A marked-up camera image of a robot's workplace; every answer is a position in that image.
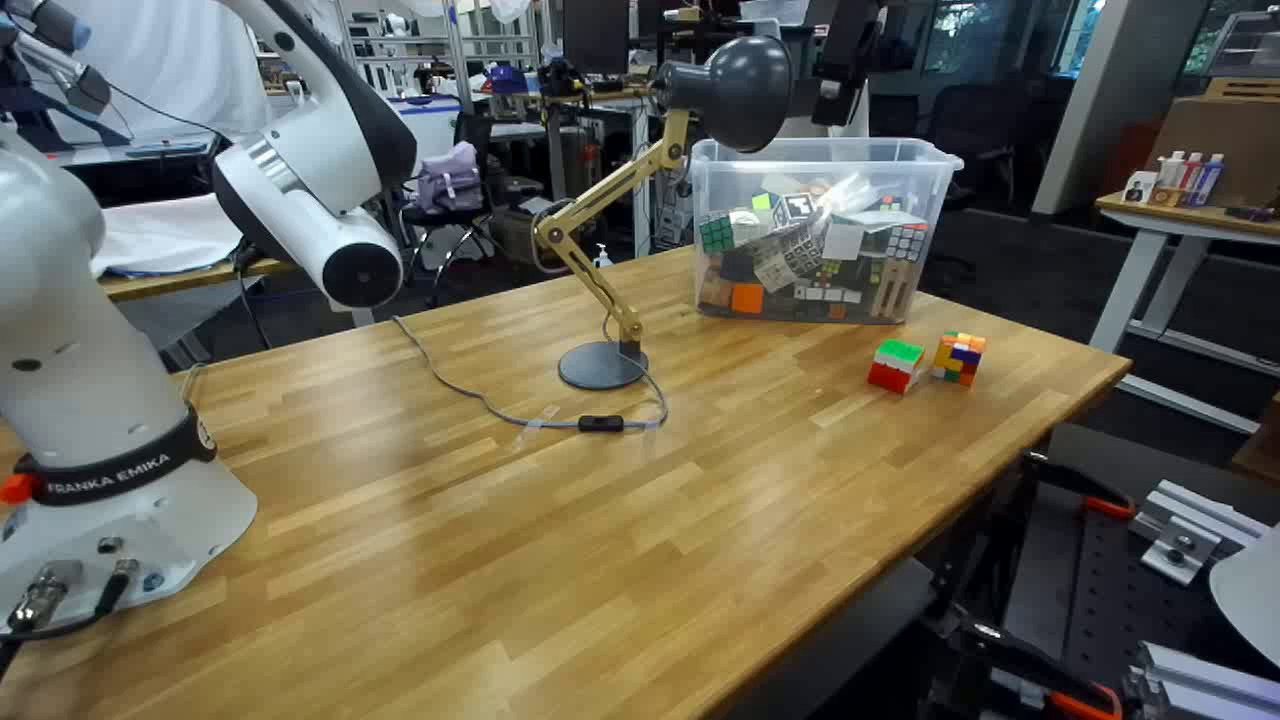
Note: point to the table with white cloth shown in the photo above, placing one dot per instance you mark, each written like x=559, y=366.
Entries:
x=166, y=240

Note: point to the gold desk lamp dark shade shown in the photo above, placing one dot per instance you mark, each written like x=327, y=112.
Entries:
x=733, y=84

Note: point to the clear plastic storage bin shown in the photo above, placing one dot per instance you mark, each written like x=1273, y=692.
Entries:
x=827, y=167

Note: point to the grey background robot gripper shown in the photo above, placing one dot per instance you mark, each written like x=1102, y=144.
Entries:
x=53, y=26

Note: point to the scrambled multicolour puzzle cube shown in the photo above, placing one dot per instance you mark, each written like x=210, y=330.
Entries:
x=960, y=359

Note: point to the small white card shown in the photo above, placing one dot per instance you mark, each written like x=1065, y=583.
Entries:
x=1143, y=184

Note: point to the orange puzzle cube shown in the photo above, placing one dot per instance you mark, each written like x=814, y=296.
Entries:
x=744, y=296

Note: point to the green and red puzzle cube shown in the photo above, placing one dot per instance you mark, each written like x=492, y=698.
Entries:
x=898, y=363

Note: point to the tan cardboard box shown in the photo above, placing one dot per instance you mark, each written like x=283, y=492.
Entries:
x=1235, y=125

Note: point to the black perforated breadboard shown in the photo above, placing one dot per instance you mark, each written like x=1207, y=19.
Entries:
x=1082, y=586

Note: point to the blue bottle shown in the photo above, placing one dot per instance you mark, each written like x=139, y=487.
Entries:
x=1210, y=176

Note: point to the aluminium extrusion bar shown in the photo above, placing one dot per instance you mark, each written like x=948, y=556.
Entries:
x=1192, y=524
x=1201, y=680

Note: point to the white hanging sheet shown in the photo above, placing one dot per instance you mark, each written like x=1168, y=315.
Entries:
x=173, y=54

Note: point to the white legged side table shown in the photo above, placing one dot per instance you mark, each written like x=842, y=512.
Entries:
x=1172, y=216

